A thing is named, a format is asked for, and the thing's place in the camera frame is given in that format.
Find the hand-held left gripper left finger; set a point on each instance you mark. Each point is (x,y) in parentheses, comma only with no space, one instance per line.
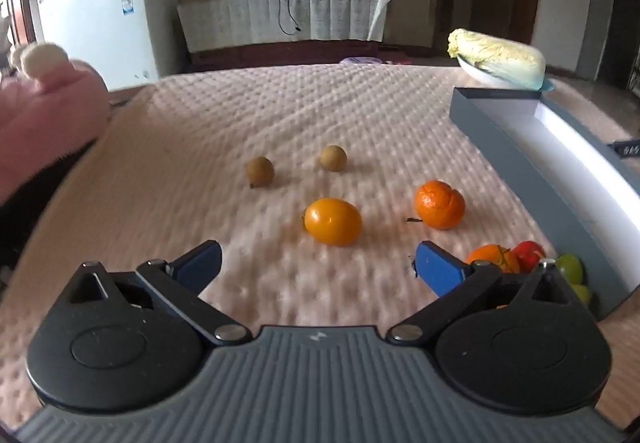
(200,264)

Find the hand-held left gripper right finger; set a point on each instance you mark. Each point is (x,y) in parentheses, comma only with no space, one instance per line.
(440,273)

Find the mandarin with green stem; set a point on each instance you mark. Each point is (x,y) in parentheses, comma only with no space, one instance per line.
(492,257)

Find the wrinkled orange mandarin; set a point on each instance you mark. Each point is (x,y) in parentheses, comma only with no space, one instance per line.
(440,204)

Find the red apple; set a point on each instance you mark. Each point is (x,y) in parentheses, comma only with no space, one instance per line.
(529,253)

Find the brown longan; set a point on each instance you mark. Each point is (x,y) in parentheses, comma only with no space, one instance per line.
(333,158)
(260,171)

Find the smooth yellow orange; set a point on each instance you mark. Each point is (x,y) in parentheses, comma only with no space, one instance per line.
(332,221)

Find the green grape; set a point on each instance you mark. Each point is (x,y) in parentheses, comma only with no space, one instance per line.
(581,294)
(571,266)

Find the grey box with white inside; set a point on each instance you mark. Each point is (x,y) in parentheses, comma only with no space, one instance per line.
(505,138)

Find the light blue plate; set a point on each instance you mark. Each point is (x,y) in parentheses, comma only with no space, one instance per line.
(475,73)

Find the pink plush cushion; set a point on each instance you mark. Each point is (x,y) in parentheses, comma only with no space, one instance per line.
(45,103)

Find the wooden tv cabinet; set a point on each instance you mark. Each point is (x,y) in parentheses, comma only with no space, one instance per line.
(280,54)

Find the napa cabbage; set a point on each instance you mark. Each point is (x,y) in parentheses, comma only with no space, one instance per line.
(500,55)

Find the purple plastic item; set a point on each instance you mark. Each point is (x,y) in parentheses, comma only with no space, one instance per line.
(360,60)

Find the white patterned cabinet cloth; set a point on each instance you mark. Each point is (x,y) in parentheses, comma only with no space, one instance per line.
(250,18)

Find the white chest freezer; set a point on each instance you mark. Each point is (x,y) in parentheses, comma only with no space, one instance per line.
(95,18)

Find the silver refrigerator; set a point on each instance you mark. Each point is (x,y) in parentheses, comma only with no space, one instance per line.
(600,23)

